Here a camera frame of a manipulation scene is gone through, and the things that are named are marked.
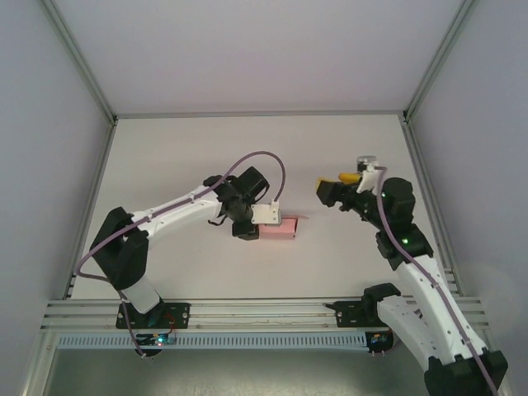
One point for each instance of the pink paper box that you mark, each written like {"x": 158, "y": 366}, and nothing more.
{"x": 280, "y": 231}

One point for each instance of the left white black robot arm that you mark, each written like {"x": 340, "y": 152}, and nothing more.
{"x": 173, "y": 212}

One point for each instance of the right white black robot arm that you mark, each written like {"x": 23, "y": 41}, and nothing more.
{"x": 429, "y": 297}

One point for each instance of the small circuit board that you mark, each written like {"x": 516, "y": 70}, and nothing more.
{"x": 378, "y": 339}

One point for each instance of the circuit board with green light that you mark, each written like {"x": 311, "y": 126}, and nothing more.
{"x": 158, "y": 340}

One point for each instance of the grey metal panel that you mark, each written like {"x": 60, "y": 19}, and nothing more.
{"x": 264, "y": 375}

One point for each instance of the aluminium table side rail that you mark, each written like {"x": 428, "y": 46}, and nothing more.
{"x": 424, "y": 173}
{"x": 100, "y": 173}

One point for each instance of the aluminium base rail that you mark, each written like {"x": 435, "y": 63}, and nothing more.
{"x": 264, "y": 311}

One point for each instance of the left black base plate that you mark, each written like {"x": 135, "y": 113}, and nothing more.
{"x": 177, "y": 315}

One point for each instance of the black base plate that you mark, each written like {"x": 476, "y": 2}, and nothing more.
{"x": 177, "y": 315}
{"x": 348, "y": 315}

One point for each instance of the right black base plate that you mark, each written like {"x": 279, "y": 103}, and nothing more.
{"x": 348, "y": 315}

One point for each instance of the aluminium frame post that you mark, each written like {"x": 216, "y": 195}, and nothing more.
{"x": 78, "y": 57}
{"x": 437, "y": 57}

